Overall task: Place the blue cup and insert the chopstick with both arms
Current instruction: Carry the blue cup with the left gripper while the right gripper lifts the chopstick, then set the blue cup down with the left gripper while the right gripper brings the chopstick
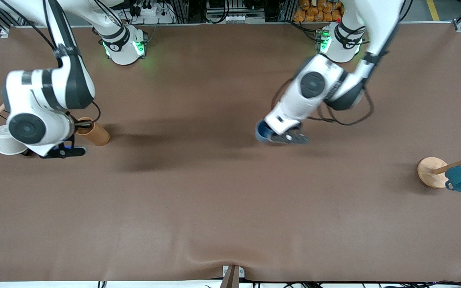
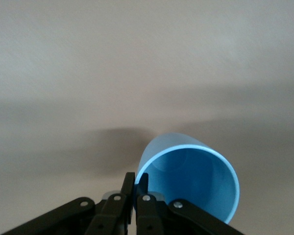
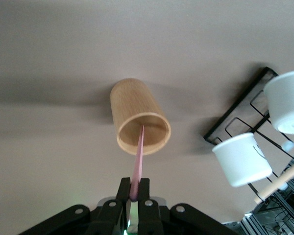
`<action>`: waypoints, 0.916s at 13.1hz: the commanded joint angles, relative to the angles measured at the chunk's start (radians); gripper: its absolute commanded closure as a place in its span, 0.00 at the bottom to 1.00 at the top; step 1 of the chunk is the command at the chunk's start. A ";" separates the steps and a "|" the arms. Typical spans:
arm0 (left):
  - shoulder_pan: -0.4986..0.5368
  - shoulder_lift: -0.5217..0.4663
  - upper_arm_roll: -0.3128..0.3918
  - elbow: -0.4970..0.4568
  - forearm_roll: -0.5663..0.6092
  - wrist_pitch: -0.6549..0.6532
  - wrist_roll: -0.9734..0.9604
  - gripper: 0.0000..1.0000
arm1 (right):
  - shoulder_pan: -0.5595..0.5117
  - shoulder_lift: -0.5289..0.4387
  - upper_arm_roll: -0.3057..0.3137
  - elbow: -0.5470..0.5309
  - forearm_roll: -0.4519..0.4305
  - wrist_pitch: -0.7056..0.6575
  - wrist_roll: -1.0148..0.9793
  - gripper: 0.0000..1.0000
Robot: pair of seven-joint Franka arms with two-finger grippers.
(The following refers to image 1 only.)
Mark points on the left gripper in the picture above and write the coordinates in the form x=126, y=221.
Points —
x=297, y=127

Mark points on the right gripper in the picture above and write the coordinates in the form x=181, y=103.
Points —
x=79, y=124

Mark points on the blue cup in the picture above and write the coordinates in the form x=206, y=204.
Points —
x=261, y=132

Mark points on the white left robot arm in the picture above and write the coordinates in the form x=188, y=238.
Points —
x=314, y=84

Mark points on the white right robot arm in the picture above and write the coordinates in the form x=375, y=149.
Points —
x=54, y=88

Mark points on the white cup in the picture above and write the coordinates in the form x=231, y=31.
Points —
x=4, y=140

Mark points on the bamboo cylinder holder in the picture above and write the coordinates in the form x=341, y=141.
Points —
x=99, y=138

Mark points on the brown table mat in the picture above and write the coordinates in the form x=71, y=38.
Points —
x=230, y=200

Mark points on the orange bread bag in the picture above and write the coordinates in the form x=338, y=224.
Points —
x=318, y=12

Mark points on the long white socket strip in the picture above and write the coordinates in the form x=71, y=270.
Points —
x=234, y=18

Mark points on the wooden mug tree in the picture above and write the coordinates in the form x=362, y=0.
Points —
x=430, y=172

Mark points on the white power strip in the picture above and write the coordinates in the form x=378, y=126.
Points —
x=152, y=12

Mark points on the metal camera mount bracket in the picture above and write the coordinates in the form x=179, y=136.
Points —
x=232, y=276

